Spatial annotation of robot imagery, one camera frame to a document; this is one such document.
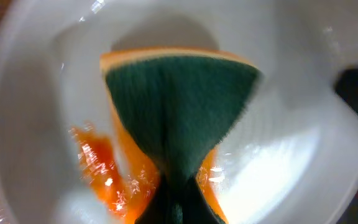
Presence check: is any pale green plate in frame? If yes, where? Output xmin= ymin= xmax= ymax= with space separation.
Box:
xmin=0 ymin=0 xmax=358 ymax=223

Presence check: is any green orange sponge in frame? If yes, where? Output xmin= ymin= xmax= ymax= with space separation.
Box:
xmin=99 ymin=48 xmax=262 ymax=223

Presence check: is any orange sauce stain green plate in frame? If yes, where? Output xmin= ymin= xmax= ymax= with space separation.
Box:
xmin=70 ymin=124 xmax=229 ymax=224

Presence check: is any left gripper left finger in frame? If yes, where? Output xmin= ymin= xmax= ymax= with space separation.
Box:
xmin=135 ymin=176 xmax=174 ymax=224

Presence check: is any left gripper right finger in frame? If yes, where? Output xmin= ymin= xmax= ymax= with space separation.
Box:
xmin=181 ymin=177 xmax=225 ymax=224

